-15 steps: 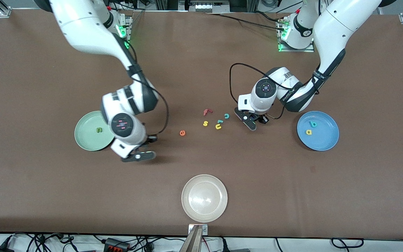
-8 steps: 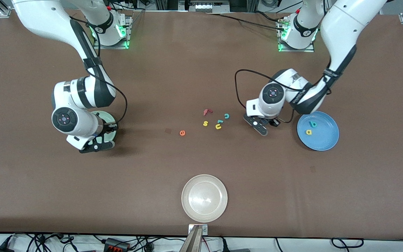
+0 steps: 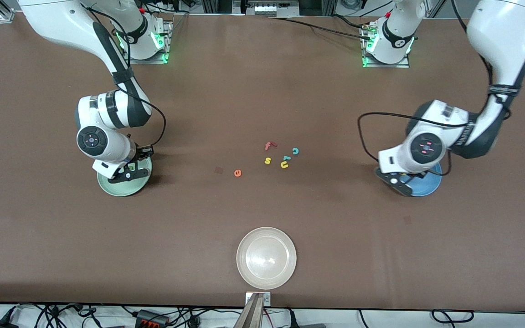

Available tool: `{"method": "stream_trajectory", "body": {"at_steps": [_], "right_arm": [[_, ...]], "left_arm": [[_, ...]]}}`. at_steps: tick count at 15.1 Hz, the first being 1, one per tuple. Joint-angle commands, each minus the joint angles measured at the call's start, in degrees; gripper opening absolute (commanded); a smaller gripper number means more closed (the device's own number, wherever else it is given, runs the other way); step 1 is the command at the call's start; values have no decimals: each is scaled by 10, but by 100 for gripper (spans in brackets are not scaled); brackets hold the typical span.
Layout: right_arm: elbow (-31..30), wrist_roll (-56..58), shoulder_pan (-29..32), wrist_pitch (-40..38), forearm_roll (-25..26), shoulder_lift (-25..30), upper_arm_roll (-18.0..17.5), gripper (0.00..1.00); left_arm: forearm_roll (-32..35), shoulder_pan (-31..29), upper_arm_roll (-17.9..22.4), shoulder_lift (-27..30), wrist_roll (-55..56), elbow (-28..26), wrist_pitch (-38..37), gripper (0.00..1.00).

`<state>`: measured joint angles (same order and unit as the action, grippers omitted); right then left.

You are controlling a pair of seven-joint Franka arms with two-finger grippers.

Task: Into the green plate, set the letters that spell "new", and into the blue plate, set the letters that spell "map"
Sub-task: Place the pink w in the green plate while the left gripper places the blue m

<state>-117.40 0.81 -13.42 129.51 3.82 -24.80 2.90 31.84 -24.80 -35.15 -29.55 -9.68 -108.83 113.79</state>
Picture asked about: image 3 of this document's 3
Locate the pale green plate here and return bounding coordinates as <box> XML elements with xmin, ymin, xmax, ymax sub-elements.
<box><xmin>97</xmin><ymin>153</ymin><xmax>153</xmax><ymax>197</ymax></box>

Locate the blue plate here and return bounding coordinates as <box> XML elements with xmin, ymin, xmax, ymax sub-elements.
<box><xmin>404</xmin><ymin>162</ymin><xmax>443</xmax><ymax>197</ymax></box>

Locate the white plate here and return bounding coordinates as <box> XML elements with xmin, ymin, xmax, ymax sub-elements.
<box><xmin>236</xmin><ymin>227</ymin><xmax>298</xmax><ymax>290</ymax></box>

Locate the black and red power strip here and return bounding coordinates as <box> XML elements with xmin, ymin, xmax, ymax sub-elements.
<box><xmin>136</xmin><ymin>310</ymin><xmax>170</xmax><ymax>327</ymax></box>

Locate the brown table cover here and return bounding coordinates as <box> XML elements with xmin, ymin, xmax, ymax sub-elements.
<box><xmin>0</xmin><ymin>10</ymin><xmax>525</xmax><ymax>311</ymax></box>

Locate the grey control box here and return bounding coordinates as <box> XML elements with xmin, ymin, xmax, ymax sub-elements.
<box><xmin>233</xmin><ymin>0</ymin><xmax>299</xmax><ymax>18</ymax></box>

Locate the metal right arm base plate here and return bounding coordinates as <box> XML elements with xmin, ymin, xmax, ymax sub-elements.
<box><xmin>121</xmin><ymin>20</ymin><xmax>173</xmax><ymax>65</ymax></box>

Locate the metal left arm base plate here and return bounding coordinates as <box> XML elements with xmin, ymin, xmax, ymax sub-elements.
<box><xmin>362</xmin><ymin>23</ymin><xmax>410</xmax><ymax>69</ymax></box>

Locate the looped black floor cable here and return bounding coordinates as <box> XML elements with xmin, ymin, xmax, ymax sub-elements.
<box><xmin>431</xmin><ymin>310</ymin><xmax>475</xmax><ymax>325</ymax></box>

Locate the thin black table cable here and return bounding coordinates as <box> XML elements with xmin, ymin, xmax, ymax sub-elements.
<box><xmin>267</xmin><ymin>16</ymin><xmax>375</xmax><ymax>39</ymax></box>

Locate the small metal mast bracket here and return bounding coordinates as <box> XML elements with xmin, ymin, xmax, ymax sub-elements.
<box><xmin>245</xmin><ymin>292</ymin><xmax>271</xmax><ymax>307</ymax></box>

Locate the aluminium camera mast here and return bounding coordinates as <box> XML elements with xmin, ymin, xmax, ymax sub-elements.
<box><xmin>234</xmin><ymin>294</ymin><xmax>265</xmax><ymax>328</ymax></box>

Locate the aluminium frame profile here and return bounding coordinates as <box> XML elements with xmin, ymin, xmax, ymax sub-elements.
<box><xmin>201</xmin><ymin>0</ymin><xmax>236</xmax><ymax>14</ymax></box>

